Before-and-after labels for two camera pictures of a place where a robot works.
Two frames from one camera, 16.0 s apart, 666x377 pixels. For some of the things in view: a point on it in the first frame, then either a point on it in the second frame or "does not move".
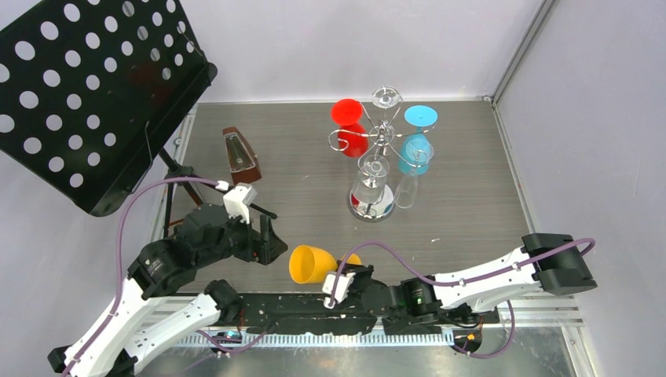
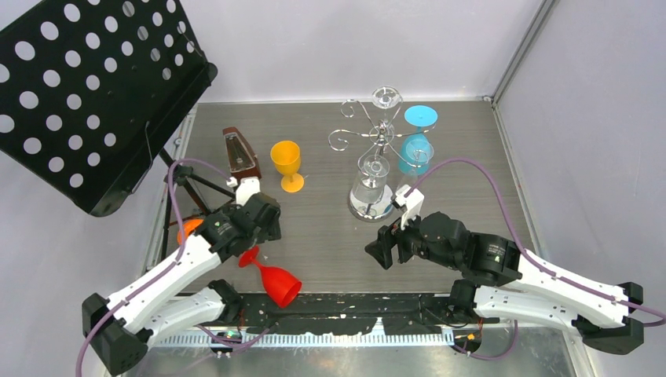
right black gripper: [360, 271] → [386, 238]
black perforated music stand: [90, 89] does not move
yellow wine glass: [310, 265] → [286, 155]
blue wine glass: [415, 152] does not move
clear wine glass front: [369, 184] does not move
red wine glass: [353, 137] → [283, 287]
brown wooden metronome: [244, 165] does not move
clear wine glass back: [386, 97] does not move
